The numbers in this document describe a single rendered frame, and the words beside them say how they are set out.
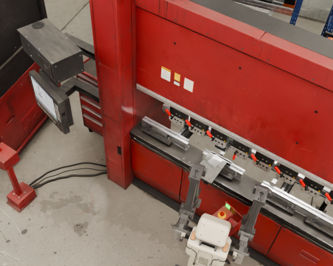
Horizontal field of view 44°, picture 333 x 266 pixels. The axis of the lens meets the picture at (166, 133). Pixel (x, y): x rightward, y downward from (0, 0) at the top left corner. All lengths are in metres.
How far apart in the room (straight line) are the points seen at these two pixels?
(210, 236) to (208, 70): 1.14
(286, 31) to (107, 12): 1.21
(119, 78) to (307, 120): 1.45
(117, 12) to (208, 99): 0.92
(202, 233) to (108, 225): 1.71
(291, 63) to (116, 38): 1.24
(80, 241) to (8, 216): 0.80
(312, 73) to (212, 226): 1.14
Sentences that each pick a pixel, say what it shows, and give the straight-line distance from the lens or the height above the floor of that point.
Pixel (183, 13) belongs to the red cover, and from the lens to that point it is 2.85.
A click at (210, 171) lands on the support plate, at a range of 3.49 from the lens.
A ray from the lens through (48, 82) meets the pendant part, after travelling 3.39.
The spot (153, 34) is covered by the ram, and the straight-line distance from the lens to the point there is 3.13.
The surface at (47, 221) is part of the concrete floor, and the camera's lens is 4.45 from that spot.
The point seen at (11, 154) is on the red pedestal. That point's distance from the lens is 3.98.
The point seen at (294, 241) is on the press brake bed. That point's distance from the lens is 3.72.
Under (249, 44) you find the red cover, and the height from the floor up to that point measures 2.24.
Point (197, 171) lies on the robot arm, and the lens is 2.72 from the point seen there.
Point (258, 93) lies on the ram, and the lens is 2.90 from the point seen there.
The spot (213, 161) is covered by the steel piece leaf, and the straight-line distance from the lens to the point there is 3.56.
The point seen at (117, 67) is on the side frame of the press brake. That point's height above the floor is 1.71.
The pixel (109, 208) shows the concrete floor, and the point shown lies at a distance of 4.43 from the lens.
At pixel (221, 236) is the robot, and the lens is 2.80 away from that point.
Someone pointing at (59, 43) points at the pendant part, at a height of 1.95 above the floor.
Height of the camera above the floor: 3.81
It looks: 49 degrees down
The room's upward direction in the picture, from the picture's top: 4 degrees clockwise
